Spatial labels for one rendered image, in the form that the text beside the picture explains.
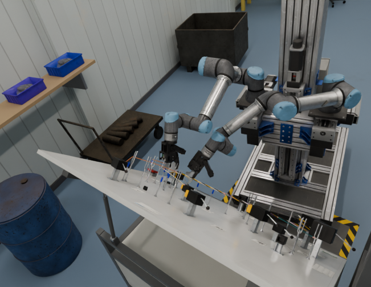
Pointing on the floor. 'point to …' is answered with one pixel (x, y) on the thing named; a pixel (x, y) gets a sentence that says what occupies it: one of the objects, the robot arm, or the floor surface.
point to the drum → (35, 225)
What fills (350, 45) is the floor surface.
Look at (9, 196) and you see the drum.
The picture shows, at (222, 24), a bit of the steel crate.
